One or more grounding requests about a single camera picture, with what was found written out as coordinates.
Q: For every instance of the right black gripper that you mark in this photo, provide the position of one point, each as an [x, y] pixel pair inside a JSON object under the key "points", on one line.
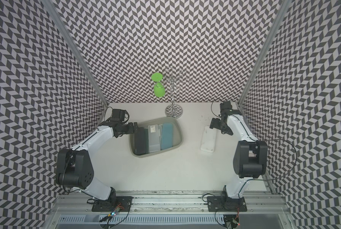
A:
{"points": [[215, 124]]}

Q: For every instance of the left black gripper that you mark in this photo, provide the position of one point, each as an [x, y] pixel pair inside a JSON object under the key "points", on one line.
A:
{"points": [[131, 129]]}

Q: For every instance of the black pencil case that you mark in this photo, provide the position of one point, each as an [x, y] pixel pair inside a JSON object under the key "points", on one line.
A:
{"points": [[140, 142]]}

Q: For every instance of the white pencil case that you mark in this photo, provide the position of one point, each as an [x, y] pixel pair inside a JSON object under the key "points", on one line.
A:
{"points": [[208, 141]]}

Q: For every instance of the long frosted pencil case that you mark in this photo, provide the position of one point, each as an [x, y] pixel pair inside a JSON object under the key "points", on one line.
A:
{"points": [[154, 138]]}

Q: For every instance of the light blue ribbed pencil case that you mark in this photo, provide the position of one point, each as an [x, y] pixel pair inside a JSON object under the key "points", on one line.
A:
{"points": [[166, 136]]}

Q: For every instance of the grey storage box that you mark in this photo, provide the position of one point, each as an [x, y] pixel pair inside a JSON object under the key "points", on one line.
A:
{"points": [[177, 135]]}

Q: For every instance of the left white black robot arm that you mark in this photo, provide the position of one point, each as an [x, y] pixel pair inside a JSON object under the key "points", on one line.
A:
{"points": [[74, 168]]}

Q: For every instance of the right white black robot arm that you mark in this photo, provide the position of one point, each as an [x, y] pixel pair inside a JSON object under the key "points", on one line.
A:
{"points": [[250, 157]]}

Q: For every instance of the chrome cup tree stand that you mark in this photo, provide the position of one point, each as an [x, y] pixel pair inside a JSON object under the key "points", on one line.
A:
{"points": [[169, 76]]}

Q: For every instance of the green plastic goblet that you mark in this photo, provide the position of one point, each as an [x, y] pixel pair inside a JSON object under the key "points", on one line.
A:
{"points": [[159, 89]]}

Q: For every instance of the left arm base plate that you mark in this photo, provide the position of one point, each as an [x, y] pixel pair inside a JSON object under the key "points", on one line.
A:
{"points": [[124, 204]]}

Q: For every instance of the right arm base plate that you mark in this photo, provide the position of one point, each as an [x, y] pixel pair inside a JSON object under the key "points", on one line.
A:
{"points": [[216, 203]]}

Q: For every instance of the aluminium front rail frame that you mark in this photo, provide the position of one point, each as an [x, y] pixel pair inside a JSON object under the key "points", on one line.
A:
{"points": [[160, 208]]}

